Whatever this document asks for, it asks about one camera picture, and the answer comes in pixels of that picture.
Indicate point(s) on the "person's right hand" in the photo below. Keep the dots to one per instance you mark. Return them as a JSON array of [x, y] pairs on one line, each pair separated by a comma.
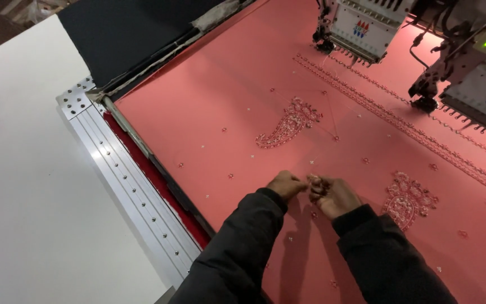
[[336, 197]]

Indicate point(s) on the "person's left hand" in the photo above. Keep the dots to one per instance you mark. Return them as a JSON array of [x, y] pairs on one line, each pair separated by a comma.
[[283, 184]]

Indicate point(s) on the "person's left fingers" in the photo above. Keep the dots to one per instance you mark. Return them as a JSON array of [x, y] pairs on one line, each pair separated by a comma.
[[298, 184]]

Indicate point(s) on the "person's right fingers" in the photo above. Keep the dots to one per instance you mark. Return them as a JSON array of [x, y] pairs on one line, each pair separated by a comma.
[[318, 188]]

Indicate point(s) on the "pink embroidered fabric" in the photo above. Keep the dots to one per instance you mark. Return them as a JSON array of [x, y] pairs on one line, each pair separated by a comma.
[[310, 139]]

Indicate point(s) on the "red fabric strip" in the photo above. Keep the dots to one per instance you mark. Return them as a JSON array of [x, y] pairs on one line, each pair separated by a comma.
[[158, 181]]

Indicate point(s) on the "white embroidery machine head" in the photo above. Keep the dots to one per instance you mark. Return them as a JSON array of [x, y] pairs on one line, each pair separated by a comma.
[[359, 27], [464, 74]]

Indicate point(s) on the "black fabric sheet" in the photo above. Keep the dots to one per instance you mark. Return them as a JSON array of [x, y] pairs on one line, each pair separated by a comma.
[[129, 36]]

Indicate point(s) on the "silver aluminium frame rail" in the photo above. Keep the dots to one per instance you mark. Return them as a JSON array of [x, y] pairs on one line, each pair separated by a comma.
[[125, 177]]

